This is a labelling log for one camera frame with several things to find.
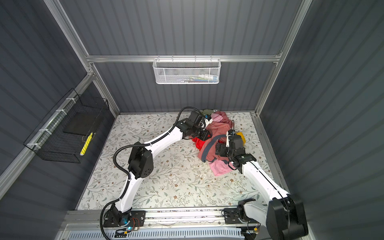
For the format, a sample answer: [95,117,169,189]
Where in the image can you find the black wire basket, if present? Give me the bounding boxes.
[24,91,110,164]

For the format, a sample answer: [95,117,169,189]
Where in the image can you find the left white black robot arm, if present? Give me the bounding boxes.
[100,107,213,228]

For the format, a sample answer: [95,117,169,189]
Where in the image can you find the maroon pink cloth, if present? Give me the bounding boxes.
[211,111,235,129]

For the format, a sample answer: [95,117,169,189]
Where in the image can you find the white vented cable duct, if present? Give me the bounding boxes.
[67,227,245,240]

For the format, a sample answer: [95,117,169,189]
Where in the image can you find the white wire mesh basket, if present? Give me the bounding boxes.
[153,59,222,85]

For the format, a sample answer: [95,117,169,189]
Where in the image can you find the items in white basket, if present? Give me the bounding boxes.
[178,74,219,84]

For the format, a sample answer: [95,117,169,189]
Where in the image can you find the olive green cloth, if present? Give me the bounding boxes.
[202,109,215,116]

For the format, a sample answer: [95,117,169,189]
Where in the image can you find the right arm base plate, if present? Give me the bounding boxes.
[223,206,266,225]

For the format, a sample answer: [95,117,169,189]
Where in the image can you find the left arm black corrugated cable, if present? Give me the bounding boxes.
[99,106,205,240]

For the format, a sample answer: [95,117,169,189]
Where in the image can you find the red cloth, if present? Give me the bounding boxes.
[192,138,210,151]

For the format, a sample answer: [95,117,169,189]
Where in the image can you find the yellow marker pen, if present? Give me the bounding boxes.
[80,133,94,156]

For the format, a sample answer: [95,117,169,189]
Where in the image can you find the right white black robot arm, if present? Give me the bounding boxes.
[216,130,309,240]

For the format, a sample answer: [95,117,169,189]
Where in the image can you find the floral table mat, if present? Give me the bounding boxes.
[76,112,275,210]

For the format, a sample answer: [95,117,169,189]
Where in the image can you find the light pink cloth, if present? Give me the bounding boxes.
[209,160,237,177]

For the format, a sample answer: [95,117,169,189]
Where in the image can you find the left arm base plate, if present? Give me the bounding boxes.
[102,210,147,228]

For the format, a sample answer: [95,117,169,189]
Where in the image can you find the yellow cloth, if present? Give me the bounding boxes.
[236,132,246,145]

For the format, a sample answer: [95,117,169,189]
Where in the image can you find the dusty rose shirt grey trim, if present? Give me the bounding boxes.
[198,122,230,163]

